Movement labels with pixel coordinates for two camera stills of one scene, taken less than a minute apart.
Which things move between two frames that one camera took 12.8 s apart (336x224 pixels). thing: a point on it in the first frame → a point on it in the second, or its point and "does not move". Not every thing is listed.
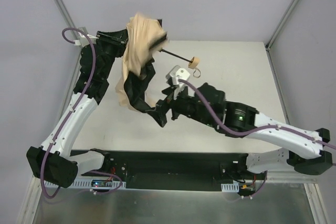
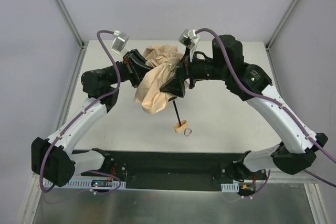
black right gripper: (170, 105) → (188, 70)
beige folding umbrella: (146, 37) → (164, 60)
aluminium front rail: (290, 176) does not move
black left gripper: (112, 38) → (129, 69)
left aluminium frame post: (59, 2) does not move
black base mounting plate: (174, 170) does not move
